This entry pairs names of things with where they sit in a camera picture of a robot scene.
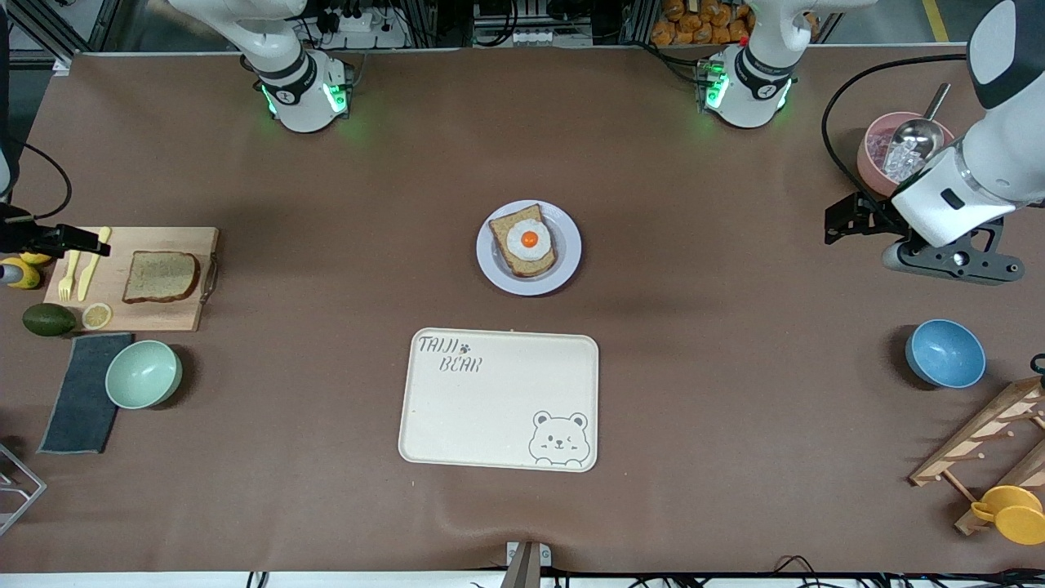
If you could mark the grey metal camera bracket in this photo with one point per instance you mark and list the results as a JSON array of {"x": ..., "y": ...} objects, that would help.
[{"x": 526, "y": 563}]

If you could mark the cream bear print tray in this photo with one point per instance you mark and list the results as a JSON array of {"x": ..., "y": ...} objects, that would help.
[{"x": 490, "y": 408}]

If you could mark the oval yellow lemon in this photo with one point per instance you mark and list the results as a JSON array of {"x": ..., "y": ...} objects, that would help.
[{"x": 33, "y": 278}]

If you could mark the yellow plastic fork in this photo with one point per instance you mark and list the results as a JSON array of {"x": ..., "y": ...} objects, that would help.
[{"x": 65, "y": 287}]

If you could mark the white power strip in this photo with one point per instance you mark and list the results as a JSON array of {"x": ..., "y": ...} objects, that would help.
[{"x": 359, "y": 24}]

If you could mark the yellow plastic knife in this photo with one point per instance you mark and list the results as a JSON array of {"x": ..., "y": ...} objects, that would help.
[{"x": 90, "y": 273}]

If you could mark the blue bowl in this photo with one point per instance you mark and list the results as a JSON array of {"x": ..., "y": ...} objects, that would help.
[{"x": 945, "y": 354}]

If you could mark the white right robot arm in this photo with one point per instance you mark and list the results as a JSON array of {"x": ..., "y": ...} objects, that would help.
[{"x": 302, "y": 98}]

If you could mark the white round plate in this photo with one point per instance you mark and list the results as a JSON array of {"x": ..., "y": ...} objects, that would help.
[{"x": 563, "y": 261}]

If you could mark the green avocado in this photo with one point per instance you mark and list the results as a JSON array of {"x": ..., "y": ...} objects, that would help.
[{"x": 49, "y": 320}]

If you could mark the pink bowl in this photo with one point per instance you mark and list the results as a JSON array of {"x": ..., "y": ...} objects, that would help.
[{"x": 869, "y": 163}]

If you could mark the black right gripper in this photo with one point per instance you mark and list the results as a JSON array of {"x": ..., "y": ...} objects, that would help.
[{"x": 18, "y": 236}]

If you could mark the fried egg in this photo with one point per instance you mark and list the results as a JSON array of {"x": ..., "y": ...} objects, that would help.
[{"x": 529, "y": 239}]

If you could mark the clear ice cubes pile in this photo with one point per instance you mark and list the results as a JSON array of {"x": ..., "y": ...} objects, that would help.
[{"x": 898, "y": 167}]

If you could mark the wooden cutting board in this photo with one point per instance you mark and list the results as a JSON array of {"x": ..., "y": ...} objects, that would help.
[{"x": 155, "y": 314}]

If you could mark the mint green bowl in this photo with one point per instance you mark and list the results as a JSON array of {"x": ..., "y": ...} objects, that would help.
[{"x": 143, "y": 374}]

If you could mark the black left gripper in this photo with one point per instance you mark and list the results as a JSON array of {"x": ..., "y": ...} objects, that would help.
[{"x": 875, "y": 216}]

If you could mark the metal scoop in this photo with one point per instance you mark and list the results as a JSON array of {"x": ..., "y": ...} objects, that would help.
[{"x": 918, "y": 135}]

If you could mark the plain brown bread slice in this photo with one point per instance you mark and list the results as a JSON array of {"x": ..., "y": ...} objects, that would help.
[{"x": 161, "y": 278}]

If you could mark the wooden rack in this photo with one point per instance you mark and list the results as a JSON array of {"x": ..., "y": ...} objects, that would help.
[{"x": 980, "y": 445}]

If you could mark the round yellow lemon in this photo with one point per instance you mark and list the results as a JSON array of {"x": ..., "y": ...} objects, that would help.
[{"x": 37, "y": 259}]

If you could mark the yellow cup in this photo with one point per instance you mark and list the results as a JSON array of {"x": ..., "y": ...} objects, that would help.
[{"x": 1016, "y": 518}]

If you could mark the lemon slice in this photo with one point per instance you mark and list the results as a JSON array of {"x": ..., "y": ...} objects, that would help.
[{"x": 96, "y": 316}]

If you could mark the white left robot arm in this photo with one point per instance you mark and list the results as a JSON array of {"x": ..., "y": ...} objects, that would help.
[{"x": 751, "y": 90}]

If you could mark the bag of orange buns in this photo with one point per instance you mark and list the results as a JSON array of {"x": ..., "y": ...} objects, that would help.
[{"x": 694, "y": 24}]

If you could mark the dark grey cloth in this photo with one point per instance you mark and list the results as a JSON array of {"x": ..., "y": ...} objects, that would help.
[{"x": 82, "y": 408}]

